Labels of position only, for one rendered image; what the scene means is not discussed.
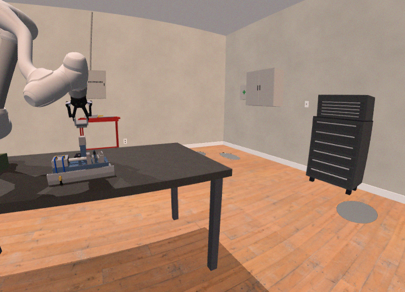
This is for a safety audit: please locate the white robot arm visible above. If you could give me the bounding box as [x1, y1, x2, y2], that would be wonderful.
[0, 0, 88, 139]

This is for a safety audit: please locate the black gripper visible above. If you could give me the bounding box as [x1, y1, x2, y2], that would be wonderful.
[66, 96, 92, 126]

